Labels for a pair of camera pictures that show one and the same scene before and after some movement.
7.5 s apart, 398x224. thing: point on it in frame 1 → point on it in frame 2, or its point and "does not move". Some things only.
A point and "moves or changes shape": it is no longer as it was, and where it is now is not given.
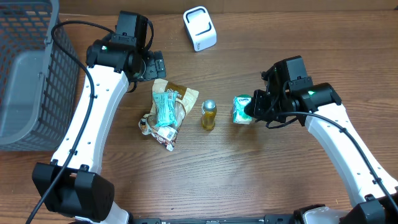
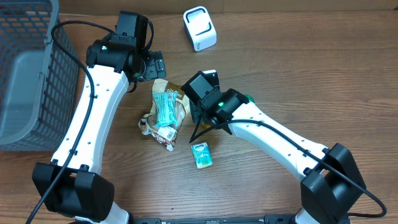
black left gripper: x=155 y=66 does not move
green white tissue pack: x=239 y=115 moves or changes shape
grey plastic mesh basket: x=38 y=83 does not move
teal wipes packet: x=166 y=108 does not move
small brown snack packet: x=165 y=135 does not move
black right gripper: x=257 y=112 → x=199 y=114
